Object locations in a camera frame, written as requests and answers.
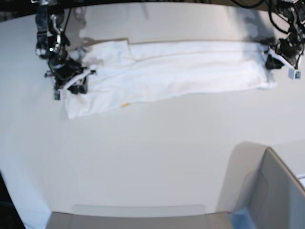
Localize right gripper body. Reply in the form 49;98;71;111
44;56;96;90

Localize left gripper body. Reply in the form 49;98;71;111
265;39;305;70

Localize white t-shirt with print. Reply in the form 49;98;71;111
64;40;276;119

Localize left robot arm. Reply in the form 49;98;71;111
232;0;305;71

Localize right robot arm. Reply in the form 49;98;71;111
31;0;96;100

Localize grey cardboard box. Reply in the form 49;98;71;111
216;142;305;229

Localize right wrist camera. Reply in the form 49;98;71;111
53;90;61;101

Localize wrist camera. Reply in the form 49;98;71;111
288;69;301;80
53;90;61;101

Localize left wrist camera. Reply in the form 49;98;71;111
288;69;301;80

